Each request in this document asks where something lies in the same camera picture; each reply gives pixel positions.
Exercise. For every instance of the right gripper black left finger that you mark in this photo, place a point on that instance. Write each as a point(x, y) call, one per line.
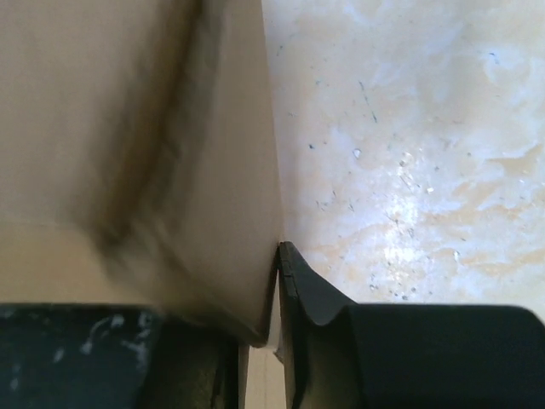
point(97, 357)

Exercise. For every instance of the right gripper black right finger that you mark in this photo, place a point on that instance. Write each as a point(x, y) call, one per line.
point(342, 354)

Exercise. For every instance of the cardboard box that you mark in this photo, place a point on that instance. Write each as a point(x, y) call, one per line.
point(138, 160)

